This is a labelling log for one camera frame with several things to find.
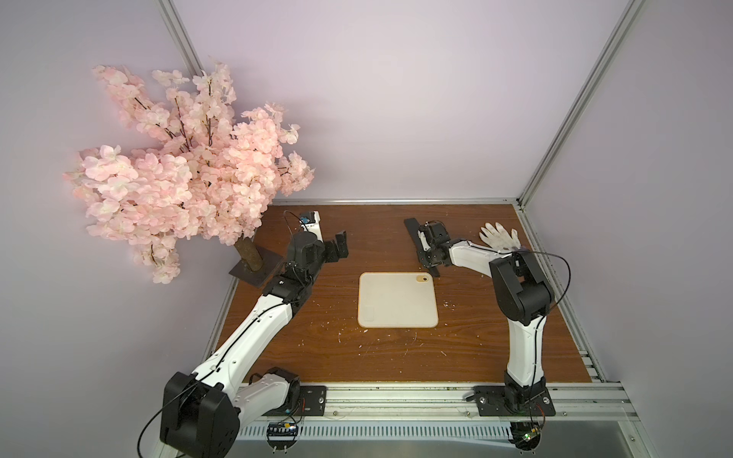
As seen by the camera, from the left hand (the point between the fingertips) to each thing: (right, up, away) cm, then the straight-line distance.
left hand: (332, 232), depth 79 cm
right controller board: (+50, -51, -9) cm, 72 cm away
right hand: (+33, -7, +24) cm, 42 cm away
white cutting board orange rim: (+20, -23, +14) cm, 33 cm away
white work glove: (+60, -3, +28) cm, 66 cm away
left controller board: (-12, -53, -7) cm, 55 cm away
